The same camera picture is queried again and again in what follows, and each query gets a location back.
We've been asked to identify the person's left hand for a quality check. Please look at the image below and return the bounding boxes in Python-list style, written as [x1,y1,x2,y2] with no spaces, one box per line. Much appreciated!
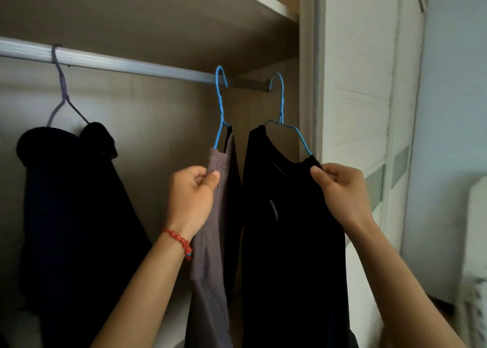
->
[165,165,221,242]

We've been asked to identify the person's right hand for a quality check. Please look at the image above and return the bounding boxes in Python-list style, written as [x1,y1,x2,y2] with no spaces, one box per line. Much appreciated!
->
[310,162,375,233]

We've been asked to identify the grey t-shirt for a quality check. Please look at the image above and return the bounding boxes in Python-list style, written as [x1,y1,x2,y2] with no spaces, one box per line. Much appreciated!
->
[184,125,244,348]

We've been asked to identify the white and brown wardrobe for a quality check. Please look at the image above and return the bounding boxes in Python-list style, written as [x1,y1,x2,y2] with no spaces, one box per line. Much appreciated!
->
[0,0,427,348]

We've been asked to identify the black Li-Ning t-shirt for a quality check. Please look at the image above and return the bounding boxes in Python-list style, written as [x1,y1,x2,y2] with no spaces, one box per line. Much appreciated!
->
[240,125,360,348]

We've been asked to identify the white wardrobe sliding door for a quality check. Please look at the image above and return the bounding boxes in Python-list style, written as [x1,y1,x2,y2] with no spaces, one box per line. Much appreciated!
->
[382,0,427,252]
[314,0,404,348]

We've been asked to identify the blue wire hanger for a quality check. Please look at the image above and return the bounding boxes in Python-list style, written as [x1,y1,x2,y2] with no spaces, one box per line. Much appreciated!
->
[262,73,314,157]
[212,65,233,151]

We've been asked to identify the navy printed shorts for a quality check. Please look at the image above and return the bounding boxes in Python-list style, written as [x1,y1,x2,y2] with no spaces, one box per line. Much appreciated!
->
[16,122,153,348]

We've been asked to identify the purple wire hanger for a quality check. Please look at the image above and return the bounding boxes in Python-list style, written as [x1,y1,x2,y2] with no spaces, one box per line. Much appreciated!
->
[46,43,91,128]

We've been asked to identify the person's right forearm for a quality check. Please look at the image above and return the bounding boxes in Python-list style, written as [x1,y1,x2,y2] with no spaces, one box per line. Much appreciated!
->
[344,216,469,348]

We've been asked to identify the person's left forearm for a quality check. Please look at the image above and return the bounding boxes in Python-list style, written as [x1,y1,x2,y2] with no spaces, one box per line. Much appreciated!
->
[89,231,191,348]

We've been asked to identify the wardrobe shelf board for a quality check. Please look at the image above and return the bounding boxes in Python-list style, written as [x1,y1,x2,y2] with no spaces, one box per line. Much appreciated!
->
[0,0,301,78]

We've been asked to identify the red bead bracelet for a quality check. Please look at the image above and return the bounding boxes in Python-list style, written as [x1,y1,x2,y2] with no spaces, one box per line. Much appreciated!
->
[160,227,194,262]

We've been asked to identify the white bed frame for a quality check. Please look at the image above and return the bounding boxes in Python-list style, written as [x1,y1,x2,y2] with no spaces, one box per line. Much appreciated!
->
[455,176,487,284]

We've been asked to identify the silver wardrobe hanging rail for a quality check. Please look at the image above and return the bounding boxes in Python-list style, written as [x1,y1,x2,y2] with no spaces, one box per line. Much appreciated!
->
[0,36,273,92]

